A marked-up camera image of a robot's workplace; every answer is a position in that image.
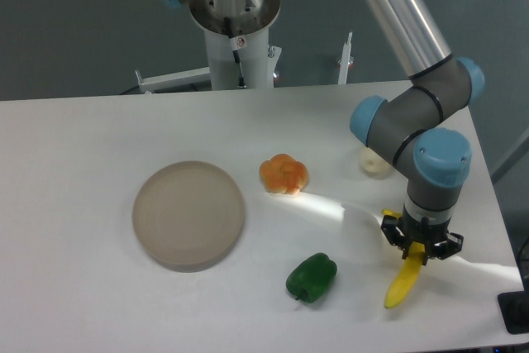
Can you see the yellow banana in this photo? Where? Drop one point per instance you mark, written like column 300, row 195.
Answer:
column 406, row 278

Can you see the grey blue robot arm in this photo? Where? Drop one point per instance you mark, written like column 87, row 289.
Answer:
column 406, row 132

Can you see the orange knotted bread roll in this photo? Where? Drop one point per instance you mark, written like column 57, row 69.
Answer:
column 283, row 174

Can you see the green bell pepper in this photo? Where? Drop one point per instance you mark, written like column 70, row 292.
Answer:
column 310, row 280

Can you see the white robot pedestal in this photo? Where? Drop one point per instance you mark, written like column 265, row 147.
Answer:
column 239, row 55

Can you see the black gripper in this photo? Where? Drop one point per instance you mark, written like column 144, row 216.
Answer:
column 403, row 231

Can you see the white garlic bulb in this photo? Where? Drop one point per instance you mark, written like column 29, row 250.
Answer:
column 373, row 165

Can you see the beige round plate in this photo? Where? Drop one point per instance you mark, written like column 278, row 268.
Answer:
column 188, row 216

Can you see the black device at table edge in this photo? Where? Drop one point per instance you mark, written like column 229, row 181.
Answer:
column 514, row 310

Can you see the white bracket post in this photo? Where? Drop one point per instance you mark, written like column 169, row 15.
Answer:
column 346, row 60

